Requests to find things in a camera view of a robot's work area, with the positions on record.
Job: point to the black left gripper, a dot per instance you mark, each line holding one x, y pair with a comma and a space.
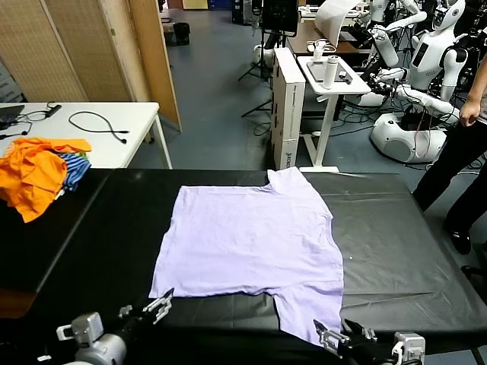
133, 323

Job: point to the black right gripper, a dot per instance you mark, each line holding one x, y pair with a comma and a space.
361, 350

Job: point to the lavender t-shirt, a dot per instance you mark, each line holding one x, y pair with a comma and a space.
247, 235

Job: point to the white humanoid robot black shoulder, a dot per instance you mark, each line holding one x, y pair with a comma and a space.
430, 57

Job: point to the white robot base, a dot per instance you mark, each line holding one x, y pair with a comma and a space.
403, 144

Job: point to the person bare forearm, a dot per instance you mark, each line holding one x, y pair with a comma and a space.
480, 81

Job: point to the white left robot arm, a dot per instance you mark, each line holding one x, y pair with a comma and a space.
102, 350

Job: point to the person bare hand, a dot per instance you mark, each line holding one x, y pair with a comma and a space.
468, 112

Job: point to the black table cover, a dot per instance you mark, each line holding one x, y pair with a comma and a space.
380, 247

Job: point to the black chair base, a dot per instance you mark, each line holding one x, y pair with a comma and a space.
475, 272

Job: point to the blue striped garment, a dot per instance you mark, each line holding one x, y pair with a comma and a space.
76, 169

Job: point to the green garment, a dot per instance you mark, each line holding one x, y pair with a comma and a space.
84, 154

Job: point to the orange garment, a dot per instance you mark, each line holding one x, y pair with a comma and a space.
30, 175

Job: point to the white table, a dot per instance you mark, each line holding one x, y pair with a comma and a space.
129, 118

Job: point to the person in black trousers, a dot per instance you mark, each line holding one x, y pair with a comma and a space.
452, 171

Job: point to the black power strip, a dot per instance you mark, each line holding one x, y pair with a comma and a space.
54, 109

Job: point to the tall white cardboard box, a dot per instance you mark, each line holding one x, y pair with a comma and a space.
295, 114

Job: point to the dark laptop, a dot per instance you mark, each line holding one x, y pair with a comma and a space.
9, 114

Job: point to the white standing desk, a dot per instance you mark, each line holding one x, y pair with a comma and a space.
354, 85

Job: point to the small black device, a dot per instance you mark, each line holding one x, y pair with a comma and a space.
344, 76

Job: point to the white bottle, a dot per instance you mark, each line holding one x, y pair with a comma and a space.
330, 72

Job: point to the grey tablet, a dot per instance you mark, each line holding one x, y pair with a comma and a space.
316, 70

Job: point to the black tripod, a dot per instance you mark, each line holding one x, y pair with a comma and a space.
262, 57

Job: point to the black trash bin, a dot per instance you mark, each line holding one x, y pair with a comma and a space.
182, 33

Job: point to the white humanoid robot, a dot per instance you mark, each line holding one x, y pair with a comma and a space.
384, 45

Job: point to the brown desk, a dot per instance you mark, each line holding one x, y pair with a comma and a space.
304, 36

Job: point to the white curved sheet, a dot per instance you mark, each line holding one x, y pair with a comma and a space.
331, 23

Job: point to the black monitor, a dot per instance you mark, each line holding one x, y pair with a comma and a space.
279, 15

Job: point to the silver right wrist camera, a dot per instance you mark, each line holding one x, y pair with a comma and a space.
409, 346

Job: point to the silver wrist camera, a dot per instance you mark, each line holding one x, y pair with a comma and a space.
409, 346
85, 327

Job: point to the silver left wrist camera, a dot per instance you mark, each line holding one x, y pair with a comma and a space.
85, 327

